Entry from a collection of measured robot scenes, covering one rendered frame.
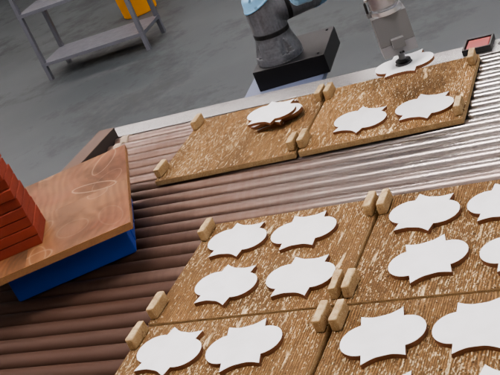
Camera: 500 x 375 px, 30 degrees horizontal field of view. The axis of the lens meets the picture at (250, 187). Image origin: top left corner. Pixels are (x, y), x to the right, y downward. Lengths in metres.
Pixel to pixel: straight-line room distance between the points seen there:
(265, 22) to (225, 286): 1.25
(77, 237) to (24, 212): 0.14
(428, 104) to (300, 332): 0.81
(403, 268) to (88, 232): 0.76
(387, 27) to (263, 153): 0.44
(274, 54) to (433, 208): 1.23
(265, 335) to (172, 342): 0.20
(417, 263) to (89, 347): 0.68
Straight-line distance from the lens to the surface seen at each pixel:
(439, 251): 1.68
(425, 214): 1.80
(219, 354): 1.65
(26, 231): 2.16
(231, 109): 2.79
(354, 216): 1.90
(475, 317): 1.50
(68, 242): 2.10
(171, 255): 2.13
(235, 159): 2.38
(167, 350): 1.73
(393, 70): 2.30
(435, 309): 1.56
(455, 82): 2.34
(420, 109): 2.23
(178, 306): 1.87
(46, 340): 2.04
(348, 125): 2.29
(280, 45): 2.91
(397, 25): 2.26
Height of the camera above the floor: 1.83
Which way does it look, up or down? 24 degrees down
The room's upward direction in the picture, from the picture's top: 24 degrees counter-clockwise
